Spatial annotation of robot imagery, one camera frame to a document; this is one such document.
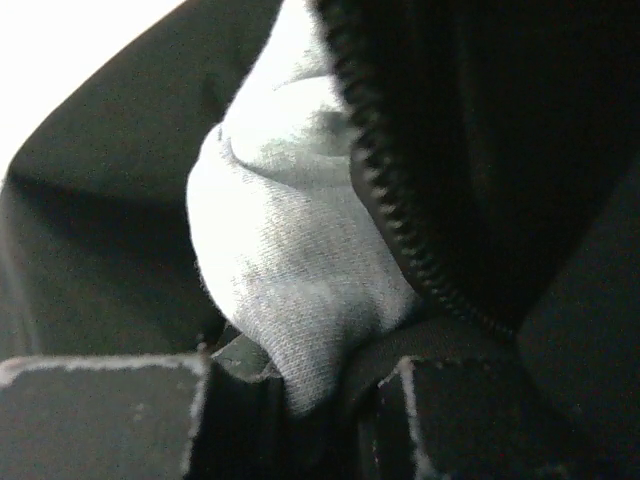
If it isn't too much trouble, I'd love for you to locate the grey cloth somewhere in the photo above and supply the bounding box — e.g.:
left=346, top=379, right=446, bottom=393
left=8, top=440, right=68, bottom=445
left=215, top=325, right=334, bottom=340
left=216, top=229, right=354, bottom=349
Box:
left=186, top=1, right=417, bottom=416

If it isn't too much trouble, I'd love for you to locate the black cloth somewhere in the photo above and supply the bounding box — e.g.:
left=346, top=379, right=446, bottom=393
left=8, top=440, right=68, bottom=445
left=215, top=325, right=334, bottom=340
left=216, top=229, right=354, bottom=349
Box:
left=1, top=1, right=639, bottom=479

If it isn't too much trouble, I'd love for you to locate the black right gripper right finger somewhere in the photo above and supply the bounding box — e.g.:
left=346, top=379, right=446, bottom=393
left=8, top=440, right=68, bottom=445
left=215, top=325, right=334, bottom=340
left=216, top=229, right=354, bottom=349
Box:
left=357, top=358, right=549, bottom=479

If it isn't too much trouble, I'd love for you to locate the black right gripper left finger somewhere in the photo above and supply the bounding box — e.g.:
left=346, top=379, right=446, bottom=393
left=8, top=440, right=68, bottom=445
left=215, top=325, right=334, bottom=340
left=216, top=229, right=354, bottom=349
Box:
left=1, top=355, right=205, bottom=479

